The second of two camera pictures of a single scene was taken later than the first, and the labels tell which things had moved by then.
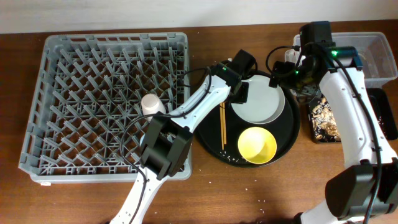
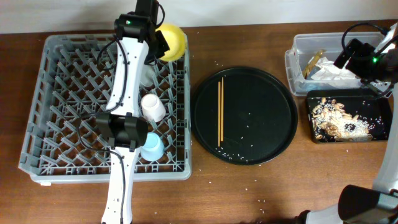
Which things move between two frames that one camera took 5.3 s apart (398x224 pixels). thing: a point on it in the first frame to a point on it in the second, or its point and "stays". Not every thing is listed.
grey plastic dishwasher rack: [86, 119] stays
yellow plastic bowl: [257, 145] to [176, 40]
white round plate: [263, 104] to [147, 74]
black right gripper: [286, 67] to [362, 51]
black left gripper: [244, 93] to [163, 48]
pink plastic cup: [151, 104] stays
